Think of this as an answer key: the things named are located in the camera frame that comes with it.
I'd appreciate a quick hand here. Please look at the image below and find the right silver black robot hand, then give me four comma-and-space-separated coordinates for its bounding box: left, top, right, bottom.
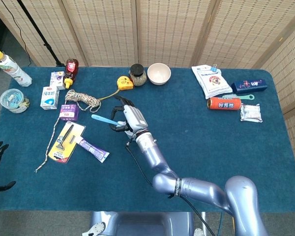
109, 95, 149, 135

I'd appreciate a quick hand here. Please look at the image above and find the light blue toothbrush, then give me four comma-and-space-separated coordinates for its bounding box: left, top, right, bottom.
91, 114, 120, 126

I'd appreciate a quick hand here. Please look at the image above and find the purple white toothpaste tube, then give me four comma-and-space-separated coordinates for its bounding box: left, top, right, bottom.
75, 135, 110, 163

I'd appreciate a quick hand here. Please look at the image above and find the razor in yellow blister pack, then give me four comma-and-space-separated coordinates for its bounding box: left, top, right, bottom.
48, 120, 86, 164

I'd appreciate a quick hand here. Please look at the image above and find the yellow tape measure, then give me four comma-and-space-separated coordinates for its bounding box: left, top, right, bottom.
98, 75, 134, 101

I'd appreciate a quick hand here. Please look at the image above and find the glass jar with black lid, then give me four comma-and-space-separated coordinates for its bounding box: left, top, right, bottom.
128, 63, 148, 87

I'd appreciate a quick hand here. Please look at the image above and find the beige bowl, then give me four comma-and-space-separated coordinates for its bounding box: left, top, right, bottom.
147, 62, 172, 86

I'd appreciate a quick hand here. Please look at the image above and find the clear tub of clips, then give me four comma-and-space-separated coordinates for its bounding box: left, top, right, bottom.
0, 88, 30, 114

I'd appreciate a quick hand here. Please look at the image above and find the small purple box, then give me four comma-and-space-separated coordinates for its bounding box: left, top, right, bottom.
59, 104, 80, 122

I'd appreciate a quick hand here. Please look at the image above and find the white blue milk carton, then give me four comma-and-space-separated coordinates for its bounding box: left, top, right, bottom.
40, 86, 60, 110

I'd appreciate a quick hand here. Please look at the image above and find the red honey bottle yellow cap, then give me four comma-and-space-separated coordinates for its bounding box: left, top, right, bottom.
64, 58, 79, 89

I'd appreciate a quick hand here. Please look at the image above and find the blue tablecloth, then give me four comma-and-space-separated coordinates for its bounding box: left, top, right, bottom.
0, 66, 295, 213

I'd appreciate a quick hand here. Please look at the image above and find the white drink bottle yellow cap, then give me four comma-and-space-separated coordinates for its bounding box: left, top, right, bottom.
0, 49, 33, 88

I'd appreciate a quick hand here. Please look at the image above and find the white snack bag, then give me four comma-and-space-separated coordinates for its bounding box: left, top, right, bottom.
191, 64, 233, 99

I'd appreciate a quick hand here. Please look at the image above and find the white purple milk carton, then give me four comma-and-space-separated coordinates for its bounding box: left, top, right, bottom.
49, 71, 66, 90

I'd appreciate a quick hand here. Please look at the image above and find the orange drink can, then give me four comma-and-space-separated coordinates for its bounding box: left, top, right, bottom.
206, 96, 242, 111

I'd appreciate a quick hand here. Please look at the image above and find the blue-grey robot torso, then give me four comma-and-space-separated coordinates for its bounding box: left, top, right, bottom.
82, 211, 205, 236

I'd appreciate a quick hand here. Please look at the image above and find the teal scrub brush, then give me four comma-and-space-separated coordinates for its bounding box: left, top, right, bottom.
222, 93, 255, 101

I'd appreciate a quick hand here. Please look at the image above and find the small white wrapped packet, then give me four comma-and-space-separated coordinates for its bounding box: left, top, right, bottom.
240, 103, 263, 123

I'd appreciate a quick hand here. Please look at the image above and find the dark blue long box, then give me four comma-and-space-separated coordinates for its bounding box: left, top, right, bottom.
231, 78, 268, 94

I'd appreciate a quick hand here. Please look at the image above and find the silver table leg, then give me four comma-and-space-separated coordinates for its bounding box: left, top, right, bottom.
201, 211, 208, 236

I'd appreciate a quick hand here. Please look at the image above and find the black tripod stand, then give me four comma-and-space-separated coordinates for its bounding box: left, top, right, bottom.
16, 0, 66, 67

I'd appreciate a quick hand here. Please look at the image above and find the white cup with handle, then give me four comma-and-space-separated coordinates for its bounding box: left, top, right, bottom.
117, 119, 136, 141

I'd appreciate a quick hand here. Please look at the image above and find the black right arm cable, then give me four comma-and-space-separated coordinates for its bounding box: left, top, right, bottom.
125, 145, 214, 236

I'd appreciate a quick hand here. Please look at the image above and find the braided multicolour rope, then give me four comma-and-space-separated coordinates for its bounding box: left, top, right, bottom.
34, 89, 102, 173

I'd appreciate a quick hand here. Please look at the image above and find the thin black background cable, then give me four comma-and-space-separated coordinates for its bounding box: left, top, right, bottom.
0, 0, 31, 67

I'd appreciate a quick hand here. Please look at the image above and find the blue floor cable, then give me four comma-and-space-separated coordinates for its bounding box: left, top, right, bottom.
217, 212, 223, 236

